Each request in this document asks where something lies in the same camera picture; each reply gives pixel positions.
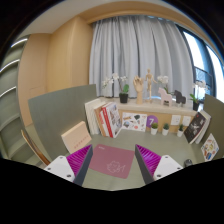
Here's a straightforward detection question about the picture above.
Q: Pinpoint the wooden mannequin figure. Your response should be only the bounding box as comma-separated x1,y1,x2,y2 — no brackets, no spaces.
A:
145,69,157,102

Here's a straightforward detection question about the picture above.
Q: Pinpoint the small potted plant right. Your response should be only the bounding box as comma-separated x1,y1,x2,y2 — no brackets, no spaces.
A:
177,124,184,137

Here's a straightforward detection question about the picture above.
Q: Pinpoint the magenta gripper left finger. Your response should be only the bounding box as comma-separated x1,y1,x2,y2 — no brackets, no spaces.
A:
45,145,93,186

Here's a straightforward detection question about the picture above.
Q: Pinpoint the purple round number sign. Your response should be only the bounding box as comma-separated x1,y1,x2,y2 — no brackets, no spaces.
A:
146,115,158,128

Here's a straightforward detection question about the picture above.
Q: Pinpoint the black cover book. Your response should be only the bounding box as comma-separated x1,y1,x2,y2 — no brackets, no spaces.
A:
184,110,211,144

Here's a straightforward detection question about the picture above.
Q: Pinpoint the green desk divider panel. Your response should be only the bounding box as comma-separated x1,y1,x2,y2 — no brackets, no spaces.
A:
28,84,97,160

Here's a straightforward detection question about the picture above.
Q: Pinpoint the black wooden horse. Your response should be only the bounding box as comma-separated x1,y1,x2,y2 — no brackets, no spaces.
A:
174,90,186,104

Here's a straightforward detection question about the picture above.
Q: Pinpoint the pink mouse pad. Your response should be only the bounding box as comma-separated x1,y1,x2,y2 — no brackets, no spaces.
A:
89,144,134,179

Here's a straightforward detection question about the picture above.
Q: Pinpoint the white book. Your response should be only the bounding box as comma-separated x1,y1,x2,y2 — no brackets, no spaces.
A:
85,98,104,135

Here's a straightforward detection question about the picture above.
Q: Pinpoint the brown spine book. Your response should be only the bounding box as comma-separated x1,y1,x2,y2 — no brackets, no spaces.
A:
94,106,107,137

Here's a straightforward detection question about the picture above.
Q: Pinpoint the dark computer mouse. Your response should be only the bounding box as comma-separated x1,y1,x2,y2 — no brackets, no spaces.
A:
184,159,193,168

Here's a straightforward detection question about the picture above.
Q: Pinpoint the wooden chair back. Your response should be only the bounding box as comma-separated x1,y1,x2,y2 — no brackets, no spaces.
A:
21,129,50,165

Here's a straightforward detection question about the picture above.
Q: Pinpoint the white orchid black pot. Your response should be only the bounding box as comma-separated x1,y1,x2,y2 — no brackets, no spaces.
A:
102,73,129,103

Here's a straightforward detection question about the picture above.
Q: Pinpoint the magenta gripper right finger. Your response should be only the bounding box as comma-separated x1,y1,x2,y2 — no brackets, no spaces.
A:
135,144,182,184

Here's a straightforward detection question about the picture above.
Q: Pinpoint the small potted plant middle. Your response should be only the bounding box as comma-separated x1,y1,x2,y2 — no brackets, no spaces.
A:
162,123,170,136

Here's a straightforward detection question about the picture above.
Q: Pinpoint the red spine book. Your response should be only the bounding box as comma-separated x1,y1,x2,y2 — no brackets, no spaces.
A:
102,102,122,138

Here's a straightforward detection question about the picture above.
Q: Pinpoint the small potted plant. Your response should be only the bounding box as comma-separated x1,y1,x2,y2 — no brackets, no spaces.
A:
177,124,184,137
162,123,170,136
151,122,158,135

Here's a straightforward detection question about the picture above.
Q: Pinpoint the white orchid right pot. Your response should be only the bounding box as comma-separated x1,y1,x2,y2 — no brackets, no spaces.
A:
190,80,207,111

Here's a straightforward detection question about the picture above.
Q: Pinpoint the white orchid behind horse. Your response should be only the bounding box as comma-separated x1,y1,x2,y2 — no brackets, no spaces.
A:
157,76,169,92

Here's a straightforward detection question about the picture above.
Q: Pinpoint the illustrated white card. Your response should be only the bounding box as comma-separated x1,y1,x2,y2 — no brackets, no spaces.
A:
122,112,147,132

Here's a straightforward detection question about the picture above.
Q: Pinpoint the wooden hand model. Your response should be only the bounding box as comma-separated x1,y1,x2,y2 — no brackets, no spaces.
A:
133,76,144,104

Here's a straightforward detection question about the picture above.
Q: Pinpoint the small potted plant left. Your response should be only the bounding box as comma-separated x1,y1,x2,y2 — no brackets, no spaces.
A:
151,122,158,135

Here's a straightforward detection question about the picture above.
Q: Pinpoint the grey curtain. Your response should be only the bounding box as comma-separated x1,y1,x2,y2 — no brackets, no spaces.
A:
89,15,193,98

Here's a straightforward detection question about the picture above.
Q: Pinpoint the colourful picture card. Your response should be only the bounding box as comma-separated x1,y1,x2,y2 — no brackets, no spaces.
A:
201,134,219,161

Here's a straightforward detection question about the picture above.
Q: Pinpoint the pink wooden horse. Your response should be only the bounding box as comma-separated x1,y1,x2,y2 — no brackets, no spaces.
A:
158,88,172,106

